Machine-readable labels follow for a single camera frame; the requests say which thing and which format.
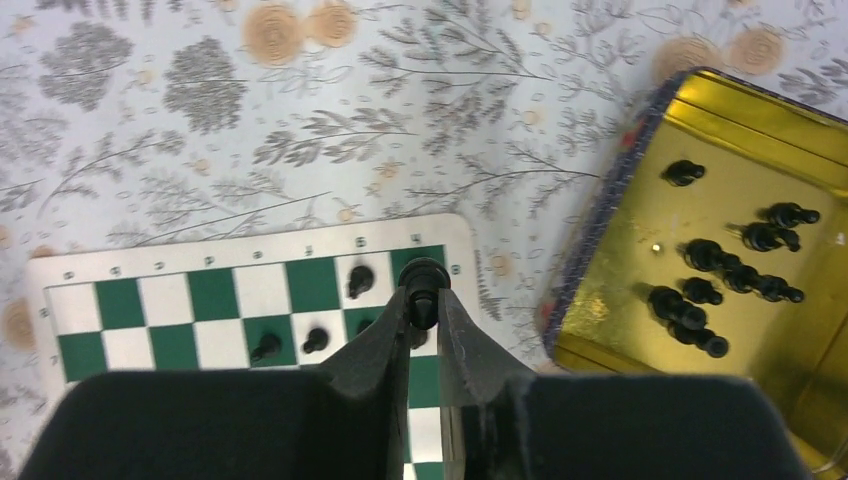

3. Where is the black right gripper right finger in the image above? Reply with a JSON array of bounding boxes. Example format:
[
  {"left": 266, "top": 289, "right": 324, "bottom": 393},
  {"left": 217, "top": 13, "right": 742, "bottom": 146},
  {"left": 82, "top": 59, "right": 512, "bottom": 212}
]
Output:
[{"left": 437, "top": 289, "right": 810, "bottom": 479}]

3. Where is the black rook piece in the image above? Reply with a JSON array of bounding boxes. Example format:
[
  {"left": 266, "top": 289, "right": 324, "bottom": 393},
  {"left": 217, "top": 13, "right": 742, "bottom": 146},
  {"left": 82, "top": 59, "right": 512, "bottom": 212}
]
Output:
[{"left": 398, "top": 257, "right": 451, "bottom": 331}]

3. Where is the black knight piece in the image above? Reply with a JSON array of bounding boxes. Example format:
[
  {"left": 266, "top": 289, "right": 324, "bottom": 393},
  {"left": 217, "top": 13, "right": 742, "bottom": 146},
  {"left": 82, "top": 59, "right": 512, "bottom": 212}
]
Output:
[{"left": 347, "top": 265, "right": 375, "bottom": 299}]

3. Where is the black bishop piece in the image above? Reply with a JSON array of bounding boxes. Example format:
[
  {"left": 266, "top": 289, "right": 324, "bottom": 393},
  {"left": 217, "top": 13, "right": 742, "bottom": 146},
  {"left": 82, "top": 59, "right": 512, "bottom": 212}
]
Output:
[{"left": 668, "top": 323, "right": 729, "bottom": 358}]

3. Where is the black piece in tin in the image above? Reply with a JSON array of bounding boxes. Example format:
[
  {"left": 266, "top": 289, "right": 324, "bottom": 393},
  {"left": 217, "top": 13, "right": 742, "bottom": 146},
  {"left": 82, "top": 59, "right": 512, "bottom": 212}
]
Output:
[
  {"left": 723, "top": 265, "right": 805, "bottom": 303},
  {"left": 684, "top": 239, "right": 742, "bottom": 272},
  {"left": 662, "top": 159, "right": 706, "bottom": 187},
  {"left": 648, "top": 286, "right": 707, "bottom": 330},
  {"left": 766, "top": 202, "right": 821, "bottom": 229},
  {"left": 742, "top": 222, "right": 801, "bottom": 252},
  {"left": 682, "top": 277, "right": 724, "bottom": 305}
]

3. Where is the green white chess board mat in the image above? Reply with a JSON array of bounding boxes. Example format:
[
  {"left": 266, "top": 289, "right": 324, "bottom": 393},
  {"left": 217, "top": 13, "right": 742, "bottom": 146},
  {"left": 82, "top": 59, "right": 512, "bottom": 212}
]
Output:
[{"left": 26, "top": 214, "right": 480, "bottom": 479}]

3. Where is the black pawn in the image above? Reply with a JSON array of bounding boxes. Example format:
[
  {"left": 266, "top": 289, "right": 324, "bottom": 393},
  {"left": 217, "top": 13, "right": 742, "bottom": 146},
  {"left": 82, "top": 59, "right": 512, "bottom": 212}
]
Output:
[
  {"left": 250, "top": 333, "right": 282, "bottom": 364},
  {"left": 302, "top": 327, "right": 329, "bottom": 354}
]

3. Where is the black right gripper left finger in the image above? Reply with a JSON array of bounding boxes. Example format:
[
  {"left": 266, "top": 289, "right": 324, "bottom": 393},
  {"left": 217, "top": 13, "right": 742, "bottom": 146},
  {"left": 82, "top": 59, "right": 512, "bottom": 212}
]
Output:
[{"left": 20, "top": 294, "right": 408, "bottom": 479}]

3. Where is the gold tin right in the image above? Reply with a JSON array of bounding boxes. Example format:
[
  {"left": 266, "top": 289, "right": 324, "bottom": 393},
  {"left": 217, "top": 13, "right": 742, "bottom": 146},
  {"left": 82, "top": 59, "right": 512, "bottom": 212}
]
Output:
[{"left": 537, "top": 67, "right": 847, "bottom": 479}]

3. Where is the floral tablecloth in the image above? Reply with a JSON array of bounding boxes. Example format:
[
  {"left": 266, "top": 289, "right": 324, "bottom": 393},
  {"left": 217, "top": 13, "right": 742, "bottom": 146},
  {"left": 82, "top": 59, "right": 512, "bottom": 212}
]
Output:
[{"left": 1, "top": 1, "right": 847, "bottom": 479}]

